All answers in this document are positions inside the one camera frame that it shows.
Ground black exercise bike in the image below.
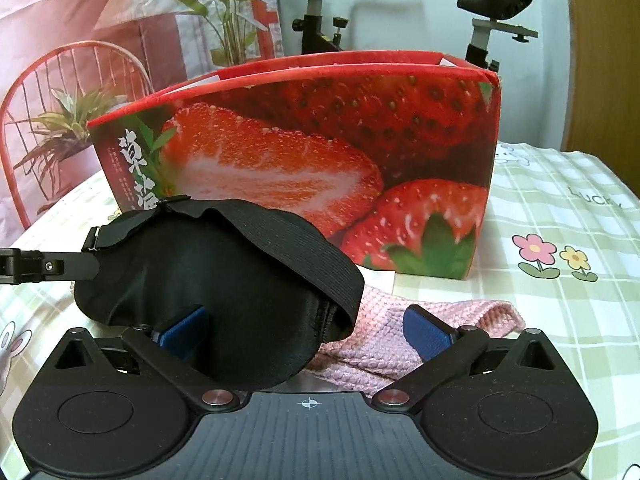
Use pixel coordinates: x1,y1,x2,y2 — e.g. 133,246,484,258
267,0,540,74

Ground pink knitted cloth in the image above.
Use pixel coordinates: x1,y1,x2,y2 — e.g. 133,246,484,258
306,286,525,396

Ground checkered floral tablecloth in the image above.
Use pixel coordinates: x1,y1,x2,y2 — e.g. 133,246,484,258
1,143,639,479

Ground brown wooden door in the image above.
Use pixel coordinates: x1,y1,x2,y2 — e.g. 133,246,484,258
563,0,639,193

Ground red strawberry cardboard box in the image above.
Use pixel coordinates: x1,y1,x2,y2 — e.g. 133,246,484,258
88,51,501,279

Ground pink printed backdrop curtain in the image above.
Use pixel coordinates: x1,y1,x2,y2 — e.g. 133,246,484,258
1,0,283,244

